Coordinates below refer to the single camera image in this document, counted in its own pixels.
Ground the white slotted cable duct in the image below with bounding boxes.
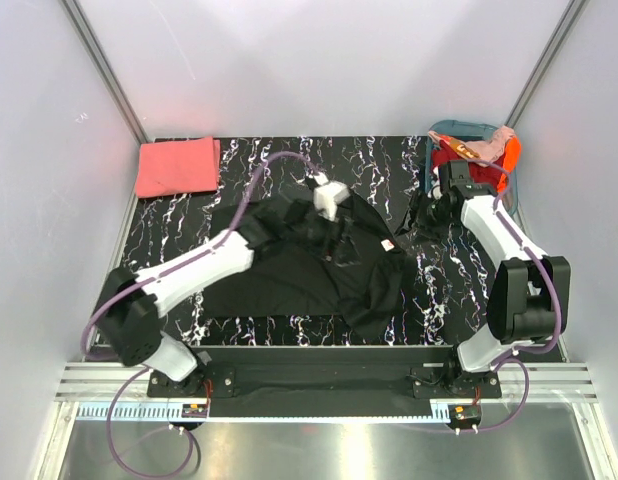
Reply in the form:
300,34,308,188
77,401,451,425

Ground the folded pink t shirt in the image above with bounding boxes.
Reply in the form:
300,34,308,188
134,137,220,199

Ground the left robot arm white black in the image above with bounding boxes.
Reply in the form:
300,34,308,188
94,200,355,396

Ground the aluminium frame post right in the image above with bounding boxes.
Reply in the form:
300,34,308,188
505,0,589,129

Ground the black t shirt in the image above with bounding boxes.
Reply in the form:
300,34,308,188
202,194,407,341

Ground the teal plastic laundry basket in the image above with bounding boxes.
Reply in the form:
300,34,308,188
424,120,518,216

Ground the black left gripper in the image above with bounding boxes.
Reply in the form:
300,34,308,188
281,203,358,265

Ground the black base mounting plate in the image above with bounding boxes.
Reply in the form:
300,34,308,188
147,346,502,421

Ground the orange t shirt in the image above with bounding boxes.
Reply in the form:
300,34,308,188
496,136,522,193

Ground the aluminium rail front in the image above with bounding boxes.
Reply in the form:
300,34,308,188
56,362,598,403

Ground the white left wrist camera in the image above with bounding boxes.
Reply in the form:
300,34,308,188
305,173,350,222

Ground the aluminium frame post left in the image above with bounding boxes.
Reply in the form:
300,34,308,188
59,0,149,144

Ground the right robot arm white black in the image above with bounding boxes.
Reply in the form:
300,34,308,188
408,160,571,397

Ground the dark red t shirt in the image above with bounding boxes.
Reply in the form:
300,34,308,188
431,149,507,192

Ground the aluminium frame post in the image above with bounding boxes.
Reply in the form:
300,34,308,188
59,0,149,144
505,0,589,129

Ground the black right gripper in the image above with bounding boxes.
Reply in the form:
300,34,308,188
394,189,455,247

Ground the light pink t shirt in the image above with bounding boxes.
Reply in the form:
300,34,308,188
428,126,521,163

